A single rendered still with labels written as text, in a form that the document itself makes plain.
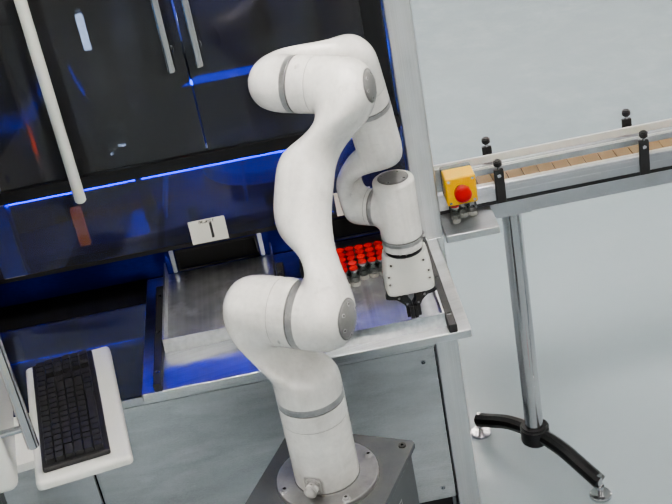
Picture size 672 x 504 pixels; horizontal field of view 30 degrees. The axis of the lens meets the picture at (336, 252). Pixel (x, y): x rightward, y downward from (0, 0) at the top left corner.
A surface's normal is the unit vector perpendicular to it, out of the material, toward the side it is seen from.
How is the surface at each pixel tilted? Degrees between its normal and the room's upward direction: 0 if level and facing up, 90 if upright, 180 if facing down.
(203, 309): 0
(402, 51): 90
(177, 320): 0
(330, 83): 55
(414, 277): 92
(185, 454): 90
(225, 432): 90
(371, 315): 0
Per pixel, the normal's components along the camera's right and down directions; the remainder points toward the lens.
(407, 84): 0.11, 0.48
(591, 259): -0.16, -0.86
